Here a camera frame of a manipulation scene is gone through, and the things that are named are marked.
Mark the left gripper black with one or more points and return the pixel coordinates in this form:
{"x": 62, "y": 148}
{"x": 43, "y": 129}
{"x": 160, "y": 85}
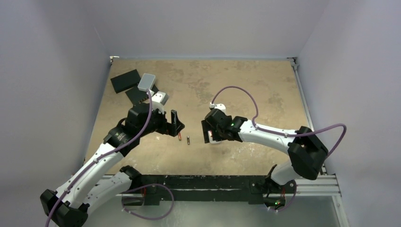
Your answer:
{"x": 171, "y": 128}

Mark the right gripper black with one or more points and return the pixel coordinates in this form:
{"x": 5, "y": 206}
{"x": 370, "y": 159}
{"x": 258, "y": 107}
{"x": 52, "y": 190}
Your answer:
{"x": 207, "y": 130}

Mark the white red remote control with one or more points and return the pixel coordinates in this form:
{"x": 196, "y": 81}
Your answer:
{"x": 214, "y": 137}

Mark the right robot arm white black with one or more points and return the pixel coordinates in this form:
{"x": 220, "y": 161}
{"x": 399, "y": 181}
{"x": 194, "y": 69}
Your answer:
{"x": 305, "y": 150}

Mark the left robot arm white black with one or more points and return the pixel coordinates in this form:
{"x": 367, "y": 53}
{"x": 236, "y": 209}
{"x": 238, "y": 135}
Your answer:
{"x": 71, "y": 203}

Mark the black box with slots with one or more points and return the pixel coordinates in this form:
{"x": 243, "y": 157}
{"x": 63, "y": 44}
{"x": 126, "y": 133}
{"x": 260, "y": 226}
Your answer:
{"x": 136, "y": 96}

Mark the translucent grey plastic case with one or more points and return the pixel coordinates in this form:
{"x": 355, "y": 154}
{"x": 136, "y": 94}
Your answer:
{"x": 147, "y": 82}

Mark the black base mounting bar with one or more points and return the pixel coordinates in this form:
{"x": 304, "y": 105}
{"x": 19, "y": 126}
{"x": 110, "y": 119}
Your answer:
{"x": 253, "y": 189}

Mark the black box upper left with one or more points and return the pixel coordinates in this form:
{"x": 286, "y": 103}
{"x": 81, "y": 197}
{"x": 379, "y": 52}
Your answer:
{"x": 125, "y": 81}

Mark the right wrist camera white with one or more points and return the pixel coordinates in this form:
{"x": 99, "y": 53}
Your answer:
{"x": 221, "y": 107}

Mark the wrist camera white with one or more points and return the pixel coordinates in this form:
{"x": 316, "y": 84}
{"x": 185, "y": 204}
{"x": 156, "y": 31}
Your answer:
{"x": 221, "y": 107}
{"x": 158, "y": 101}

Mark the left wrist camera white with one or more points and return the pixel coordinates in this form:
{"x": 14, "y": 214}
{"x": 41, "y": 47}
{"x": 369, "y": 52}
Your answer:
{"x": 158, "y": 101}

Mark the aluminium frame rail right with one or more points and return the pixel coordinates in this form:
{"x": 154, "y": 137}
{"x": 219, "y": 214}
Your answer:
{"x": 324, "y": 185}

